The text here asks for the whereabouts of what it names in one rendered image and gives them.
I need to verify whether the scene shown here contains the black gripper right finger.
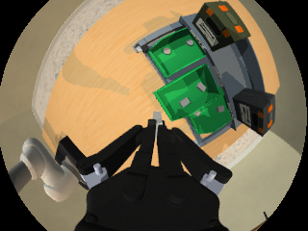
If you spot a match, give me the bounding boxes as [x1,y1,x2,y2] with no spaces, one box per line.
[156,112,233,204]

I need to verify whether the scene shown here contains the grey metal shelf rack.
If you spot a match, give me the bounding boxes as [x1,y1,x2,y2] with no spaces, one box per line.
[132,13,266,147]

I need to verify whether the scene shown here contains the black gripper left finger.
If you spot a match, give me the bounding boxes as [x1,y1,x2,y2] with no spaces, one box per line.
[76,111,157,202]

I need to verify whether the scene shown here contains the black case with orange latches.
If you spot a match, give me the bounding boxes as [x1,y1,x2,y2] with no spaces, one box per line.
[232,88,275,137]

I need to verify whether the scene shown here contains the green bin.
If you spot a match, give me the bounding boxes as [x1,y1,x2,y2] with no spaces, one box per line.
[153,64,220,121]
[147,28,206,78]
[188,87,232,135]

